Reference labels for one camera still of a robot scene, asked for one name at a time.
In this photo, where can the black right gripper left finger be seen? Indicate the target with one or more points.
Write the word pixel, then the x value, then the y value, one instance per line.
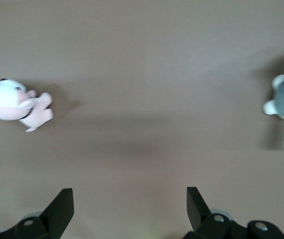
pixel 54 216

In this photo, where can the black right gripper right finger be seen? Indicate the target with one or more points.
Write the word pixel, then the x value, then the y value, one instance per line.
pixel 201 219

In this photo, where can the pale pink white plush dog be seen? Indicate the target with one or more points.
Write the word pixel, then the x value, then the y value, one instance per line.
pixel 7 99

